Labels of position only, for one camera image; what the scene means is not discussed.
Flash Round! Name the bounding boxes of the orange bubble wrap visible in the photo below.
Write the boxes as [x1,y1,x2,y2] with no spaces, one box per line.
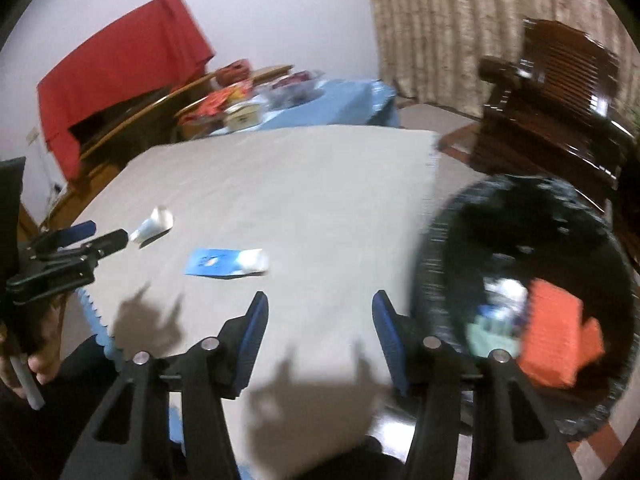
[517,279,606,390]

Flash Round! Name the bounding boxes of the red patterned packets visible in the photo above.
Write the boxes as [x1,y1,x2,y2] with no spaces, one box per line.
[179,85,252,127]

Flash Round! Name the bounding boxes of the grey tablecloth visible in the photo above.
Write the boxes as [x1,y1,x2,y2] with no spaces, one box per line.
[75,126,442,479]

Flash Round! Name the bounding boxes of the white paper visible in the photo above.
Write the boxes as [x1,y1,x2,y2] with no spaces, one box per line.
[128,205,175,249]

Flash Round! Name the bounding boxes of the green work glove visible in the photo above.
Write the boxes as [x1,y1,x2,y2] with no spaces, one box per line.
[466,316,523,356]

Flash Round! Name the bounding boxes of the beige patterned curtain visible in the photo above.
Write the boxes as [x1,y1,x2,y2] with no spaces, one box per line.
[362,0,623,117]

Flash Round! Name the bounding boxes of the person's dark clothing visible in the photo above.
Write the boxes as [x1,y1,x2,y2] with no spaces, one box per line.
[0,334,418,480]

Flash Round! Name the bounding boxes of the blue and white packet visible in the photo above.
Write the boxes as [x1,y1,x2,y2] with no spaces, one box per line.
[184,247,271,279]

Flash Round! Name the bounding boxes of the red gift bag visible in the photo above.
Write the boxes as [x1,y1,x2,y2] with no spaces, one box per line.
[216,60,252,87]

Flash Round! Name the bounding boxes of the person's left hand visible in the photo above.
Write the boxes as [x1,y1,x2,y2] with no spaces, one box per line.
[0,295,67,401]

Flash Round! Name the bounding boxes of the light blue tablecloth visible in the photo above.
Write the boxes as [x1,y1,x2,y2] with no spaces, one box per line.
[210,78,402,137]

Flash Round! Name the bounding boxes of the trash bin with black bag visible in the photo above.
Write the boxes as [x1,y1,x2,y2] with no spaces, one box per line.
[410,174,635,442]

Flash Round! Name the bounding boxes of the clear bag of red fruit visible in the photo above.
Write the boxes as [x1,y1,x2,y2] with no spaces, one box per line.
[270,71,327,107]

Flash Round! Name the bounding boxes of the dark wooden chair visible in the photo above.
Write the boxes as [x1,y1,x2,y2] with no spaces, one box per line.
[439,18,635,212]

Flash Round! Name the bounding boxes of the white cylindrical stick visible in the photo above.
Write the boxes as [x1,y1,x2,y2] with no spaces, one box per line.
[10,345,46,411]

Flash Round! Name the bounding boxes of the beige box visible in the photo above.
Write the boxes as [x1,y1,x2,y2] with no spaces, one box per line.
[222,102,264,131]

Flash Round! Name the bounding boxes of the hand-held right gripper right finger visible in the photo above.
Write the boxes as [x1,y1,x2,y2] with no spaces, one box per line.
[371,290,586,480]

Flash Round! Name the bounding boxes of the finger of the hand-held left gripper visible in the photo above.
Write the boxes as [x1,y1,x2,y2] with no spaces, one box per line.
[54,228,131,267]
[29,220,97,259]

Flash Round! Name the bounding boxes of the red cloth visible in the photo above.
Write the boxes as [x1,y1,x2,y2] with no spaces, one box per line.
[37,0,217,182]

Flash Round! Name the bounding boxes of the black television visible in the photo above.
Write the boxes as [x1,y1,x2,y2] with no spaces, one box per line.
[69,85,173,153]

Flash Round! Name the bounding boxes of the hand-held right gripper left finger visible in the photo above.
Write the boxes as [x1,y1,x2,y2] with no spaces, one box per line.
[60,291,271,480]

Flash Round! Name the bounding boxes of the wooden cabinet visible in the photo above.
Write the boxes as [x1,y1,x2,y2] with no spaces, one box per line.
[44,64,296,228]

